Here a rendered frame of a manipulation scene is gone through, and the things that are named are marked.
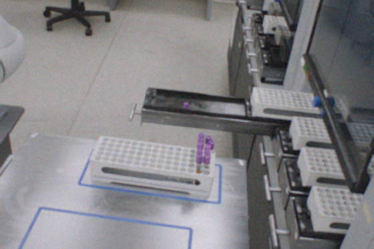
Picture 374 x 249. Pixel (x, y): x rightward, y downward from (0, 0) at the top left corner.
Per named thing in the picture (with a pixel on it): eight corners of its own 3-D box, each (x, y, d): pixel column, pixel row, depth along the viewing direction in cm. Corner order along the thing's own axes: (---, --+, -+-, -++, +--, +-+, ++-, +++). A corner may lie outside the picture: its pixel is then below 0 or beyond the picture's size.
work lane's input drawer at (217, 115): (339, 126, 151) (346, 105, 146) (349, 151, 140) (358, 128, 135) (133, 103, 151) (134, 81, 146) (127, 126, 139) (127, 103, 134)
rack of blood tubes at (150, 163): (212, 169, 112) (215, 151, 109) (210, 196, 104) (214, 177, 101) (100, 154, 113) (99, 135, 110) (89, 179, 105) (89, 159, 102)
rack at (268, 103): (336, 112, 146) (341, 97, 142) (343, 129, 138) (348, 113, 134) (249, 103, 146) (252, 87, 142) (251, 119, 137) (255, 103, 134)
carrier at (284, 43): (287, 64, 170) (291, 51, 166) (282, 63, 170) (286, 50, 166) (283, 52, 179) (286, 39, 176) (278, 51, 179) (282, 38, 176)
